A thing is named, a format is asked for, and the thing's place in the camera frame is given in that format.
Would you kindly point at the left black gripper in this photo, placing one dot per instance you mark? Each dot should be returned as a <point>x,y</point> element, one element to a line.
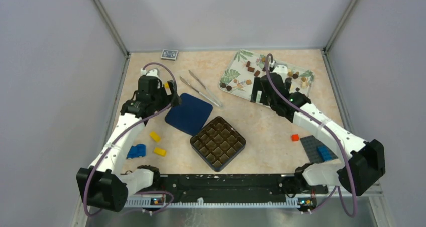
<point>175,100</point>

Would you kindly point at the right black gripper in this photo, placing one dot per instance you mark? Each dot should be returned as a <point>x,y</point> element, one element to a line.
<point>258,87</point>

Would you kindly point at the metal serving tongs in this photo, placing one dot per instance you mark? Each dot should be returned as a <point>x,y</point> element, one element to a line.
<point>206,93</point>

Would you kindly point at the dark blue chocolate box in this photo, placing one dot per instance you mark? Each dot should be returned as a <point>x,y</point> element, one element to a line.
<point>218,143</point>

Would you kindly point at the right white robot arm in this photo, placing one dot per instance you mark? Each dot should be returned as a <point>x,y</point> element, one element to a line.
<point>362,162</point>

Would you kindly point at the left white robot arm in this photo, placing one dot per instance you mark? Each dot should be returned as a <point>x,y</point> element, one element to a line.
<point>102,185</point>

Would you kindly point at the dark blue box lid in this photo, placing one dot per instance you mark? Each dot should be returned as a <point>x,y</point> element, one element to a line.
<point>190,116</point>

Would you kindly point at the leaf patterned tray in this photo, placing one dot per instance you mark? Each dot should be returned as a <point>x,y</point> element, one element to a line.
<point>238,78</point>

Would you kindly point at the yellow brick upper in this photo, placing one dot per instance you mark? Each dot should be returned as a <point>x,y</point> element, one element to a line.
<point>155,136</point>

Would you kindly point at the yellow brick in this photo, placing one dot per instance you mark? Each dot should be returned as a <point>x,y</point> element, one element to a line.
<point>155,136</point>
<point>160,151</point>

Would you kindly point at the playing card deck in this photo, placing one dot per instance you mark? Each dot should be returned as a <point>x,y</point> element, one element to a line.
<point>169,54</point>

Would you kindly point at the orange red cube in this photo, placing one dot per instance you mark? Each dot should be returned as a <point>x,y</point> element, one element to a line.
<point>295,137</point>

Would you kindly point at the yellow brick lower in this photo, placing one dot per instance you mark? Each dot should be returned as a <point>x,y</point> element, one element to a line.
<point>160,151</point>

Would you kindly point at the blue toy car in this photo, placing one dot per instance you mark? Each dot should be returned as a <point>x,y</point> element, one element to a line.
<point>136,151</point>

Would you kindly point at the blue lego brick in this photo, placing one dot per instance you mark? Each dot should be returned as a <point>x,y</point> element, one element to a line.
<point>324,153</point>

